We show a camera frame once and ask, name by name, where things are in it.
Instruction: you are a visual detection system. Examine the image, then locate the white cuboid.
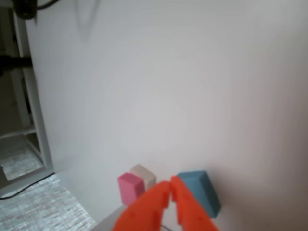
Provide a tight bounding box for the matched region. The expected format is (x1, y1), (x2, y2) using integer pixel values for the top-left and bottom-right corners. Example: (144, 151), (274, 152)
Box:
(129, 164), (157, 193)

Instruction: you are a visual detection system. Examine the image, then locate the thick black camera cable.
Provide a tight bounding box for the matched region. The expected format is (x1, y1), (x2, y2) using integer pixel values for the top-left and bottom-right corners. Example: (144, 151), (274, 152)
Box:
(36, 0), (60, 10)

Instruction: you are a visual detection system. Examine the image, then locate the white table frame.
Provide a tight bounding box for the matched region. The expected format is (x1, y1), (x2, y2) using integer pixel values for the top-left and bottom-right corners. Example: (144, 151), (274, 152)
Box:
(0, 7), (55, 191)

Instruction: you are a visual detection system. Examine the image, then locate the pink cuboid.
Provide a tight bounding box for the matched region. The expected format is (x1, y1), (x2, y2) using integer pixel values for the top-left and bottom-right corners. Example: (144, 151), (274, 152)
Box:
(117, 172), (145, 206)

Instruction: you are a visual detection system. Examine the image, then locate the blue cuboid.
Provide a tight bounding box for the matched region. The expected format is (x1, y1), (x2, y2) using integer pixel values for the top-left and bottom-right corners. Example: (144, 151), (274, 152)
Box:
(177, 170), (222, 219)

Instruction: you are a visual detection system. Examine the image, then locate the black floor cable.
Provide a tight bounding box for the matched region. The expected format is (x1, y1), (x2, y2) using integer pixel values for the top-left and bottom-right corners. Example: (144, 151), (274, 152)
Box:
(0, 172), (55, 200)

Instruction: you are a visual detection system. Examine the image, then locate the black bar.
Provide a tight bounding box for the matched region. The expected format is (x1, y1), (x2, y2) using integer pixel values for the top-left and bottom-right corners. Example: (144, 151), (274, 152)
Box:
(0, 54), (33, 77)

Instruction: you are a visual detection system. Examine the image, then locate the black table camera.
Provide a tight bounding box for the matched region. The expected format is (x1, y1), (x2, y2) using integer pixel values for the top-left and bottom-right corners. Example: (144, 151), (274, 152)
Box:
(13, 0), (38, 20)

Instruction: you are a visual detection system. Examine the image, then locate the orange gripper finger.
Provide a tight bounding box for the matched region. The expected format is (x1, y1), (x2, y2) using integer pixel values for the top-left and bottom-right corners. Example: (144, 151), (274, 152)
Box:
(112, 180), (172, 231)
(170, 176), (220, 231)

